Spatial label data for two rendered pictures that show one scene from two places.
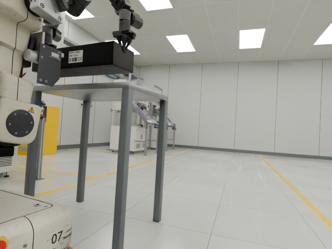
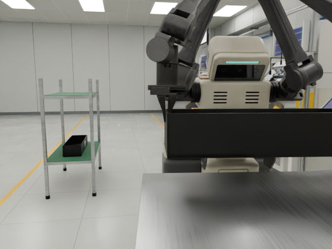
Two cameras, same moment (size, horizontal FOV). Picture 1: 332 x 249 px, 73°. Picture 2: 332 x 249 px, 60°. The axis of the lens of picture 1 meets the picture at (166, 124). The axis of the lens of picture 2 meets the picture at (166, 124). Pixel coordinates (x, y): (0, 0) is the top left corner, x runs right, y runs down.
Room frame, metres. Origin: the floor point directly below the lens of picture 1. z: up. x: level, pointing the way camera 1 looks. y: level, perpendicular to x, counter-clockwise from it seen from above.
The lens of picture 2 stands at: (1.79, -0.13, 1.06)
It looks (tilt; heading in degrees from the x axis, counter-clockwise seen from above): 8 degrees down; 153
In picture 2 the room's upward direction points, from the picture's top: straight up
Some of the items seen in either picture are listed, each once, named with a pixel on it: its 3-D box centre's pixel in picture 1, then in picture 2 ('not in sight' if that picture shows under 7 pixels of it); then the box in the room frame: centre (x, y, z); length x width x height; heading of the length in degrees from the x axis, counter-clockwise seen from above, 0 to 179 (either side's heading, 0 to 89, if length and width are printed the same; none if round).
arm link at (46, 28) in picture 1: (48, 31); not in sight; (1.34, 0.75, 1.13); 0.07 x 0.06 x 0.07; 172
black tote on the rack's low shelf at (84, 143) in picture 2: not in sight; (76, 145); (-1.31, 0.40, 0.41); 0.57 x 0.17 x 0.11; 162
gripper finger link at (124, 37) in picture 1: (122, 43); (170, 104); (1.11, 0.24, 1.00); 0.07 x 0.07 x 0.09; 65
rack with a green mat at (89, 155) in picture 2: not in sight; (75, 131); (-1.31, 0.40, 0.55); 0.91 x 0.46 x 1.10; 162
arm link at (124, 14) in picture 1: (125, 17); (166, 55); (1.10, 0.23, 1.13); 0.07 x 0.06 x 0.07; 139
